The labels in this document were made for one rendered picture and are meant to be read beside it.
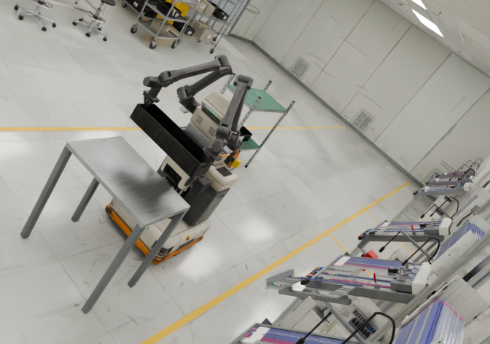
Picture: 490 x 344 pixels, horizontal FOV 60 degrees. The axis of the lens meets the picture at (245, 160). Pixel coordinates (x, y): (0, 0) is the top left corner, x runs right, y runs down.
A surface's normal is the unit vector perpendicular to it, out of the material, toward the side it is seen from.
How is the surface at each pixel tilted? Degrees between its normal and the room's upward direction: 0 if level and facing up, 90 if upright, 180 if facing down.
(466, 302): 90
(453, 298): 90
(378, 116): 90
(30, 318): 0
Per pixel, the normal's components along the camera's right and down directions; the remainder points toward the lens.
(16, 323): 0.54, -0.75
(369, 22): -0.51, 0.07
